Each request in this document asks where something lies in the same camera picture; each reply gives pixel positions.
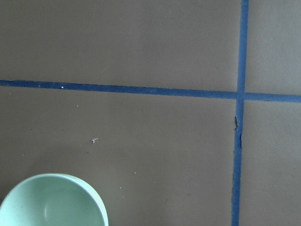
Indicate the green bowl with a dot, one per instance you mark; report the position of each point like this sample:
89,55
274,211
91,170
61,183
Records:
53,200

